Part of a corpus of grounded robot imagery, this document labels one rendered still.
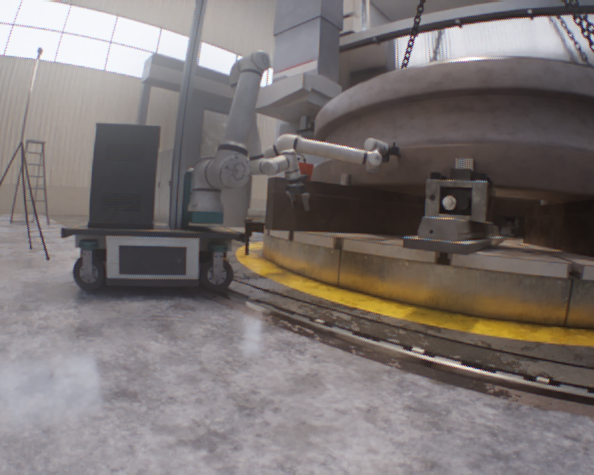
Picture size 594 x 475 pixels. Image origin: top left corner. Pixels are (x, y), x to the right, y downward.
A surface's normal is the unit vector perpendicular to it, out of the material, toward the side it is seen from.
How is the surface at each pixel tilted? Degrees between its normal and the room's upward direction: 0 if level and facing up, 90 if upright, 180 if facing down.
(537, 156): 90
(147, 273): 90
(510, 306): 90
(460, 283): 90
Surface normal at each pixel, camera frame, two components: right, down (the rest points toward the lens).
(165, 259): 0.40, 0.09
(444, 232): -0.64, 0.01
